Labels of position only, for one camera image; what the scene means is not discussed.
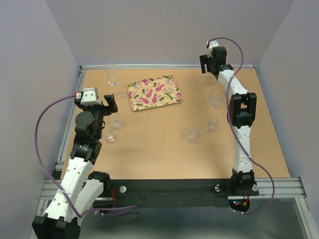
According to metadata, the small clear glass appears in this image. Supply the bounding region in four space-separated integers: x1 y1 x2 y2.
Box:
115 87 125 99

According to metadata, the tall clear glass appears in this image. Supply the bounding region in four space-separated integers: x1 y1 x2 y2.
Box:
105 63 120 86

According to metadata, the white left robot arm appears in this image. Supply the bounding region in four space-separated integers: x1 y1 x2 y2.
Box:
32 90 118 239

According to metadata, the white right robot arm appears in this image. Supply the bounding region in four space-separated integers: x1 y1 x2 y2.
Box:
199 41 257 196

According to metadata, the floral patterned tray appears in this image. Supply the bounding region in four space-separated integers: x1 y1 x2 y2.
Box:
127 75 182 112

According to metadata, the clear tumbler right middle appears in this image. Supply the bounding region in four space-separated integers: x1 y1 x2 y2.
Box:
209 89 224 109

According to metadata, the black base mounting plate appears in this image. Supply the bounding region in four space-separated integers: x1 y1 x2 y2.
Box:
93 179 259 209

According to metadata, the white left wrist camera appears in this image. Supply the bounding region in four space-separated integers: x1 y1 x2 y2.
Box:
80 88 101 106

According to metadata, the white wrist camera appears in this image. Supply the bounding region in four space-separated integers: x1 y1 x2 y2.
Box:
80 88 101 106
206 40 219 57

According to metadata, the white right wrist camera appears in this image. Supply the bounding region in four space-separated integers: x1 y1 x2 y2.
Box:
206 40 219 57

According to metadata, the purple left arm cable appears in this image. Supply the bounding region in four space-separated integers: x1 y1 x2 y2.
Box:
34 93 138 219

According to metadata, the aluminium front frame rail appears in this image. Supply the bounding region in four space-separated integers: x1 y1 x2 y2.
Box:
40 178 307 200

